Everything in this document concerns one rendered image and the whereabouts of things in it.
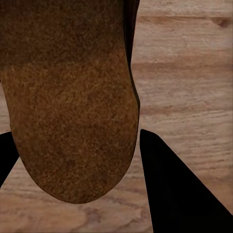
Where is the sandal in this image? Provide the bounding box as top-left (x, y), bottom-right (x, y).
top-left (0, 0), bottom-right (140, 204)

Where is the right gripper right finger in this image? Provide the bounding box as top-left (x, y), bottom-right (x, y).
top-left (140, 129), bottom-right (233, 233)

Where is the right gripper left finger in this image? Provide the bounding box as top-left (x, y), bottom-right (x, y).
top-left (0, 132), bottom-right (19, 188)

